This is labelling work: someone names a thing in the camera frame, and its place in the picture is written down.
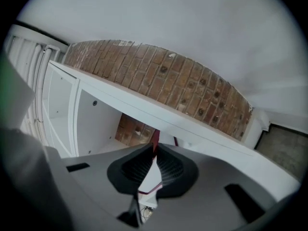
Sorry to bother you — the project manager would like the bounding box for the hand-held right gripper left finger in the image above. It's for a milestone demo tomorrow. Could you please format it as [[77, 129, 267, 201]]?
[[107, 143, 155, 227]]

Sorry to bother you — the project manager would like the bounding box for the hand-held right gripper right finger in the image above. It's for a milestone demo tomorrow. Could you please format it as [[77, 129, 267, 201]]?
[[155, 144, 199, 199]]

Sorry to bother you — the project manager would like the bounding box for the dark red hardcover book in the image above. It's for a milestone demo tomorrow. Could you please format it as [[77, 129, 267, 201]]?
[[137, 128, 180, 196]]

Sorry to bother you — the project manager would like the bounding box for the white shelving unit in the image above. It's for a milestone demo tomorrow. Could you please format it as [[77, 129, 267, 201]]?
[[36, 60, 301, 226]]

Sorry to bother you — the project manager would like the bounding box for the row of white ceiling pipes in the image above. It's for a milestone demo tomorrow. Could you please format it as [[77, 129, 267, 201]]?
[[30, 44, 62, 131]]

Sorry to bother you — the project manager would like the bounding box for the black lamp cable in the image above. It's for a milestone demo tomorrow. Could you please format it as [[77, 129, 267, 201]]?
[[140, 206, 155, 220]]

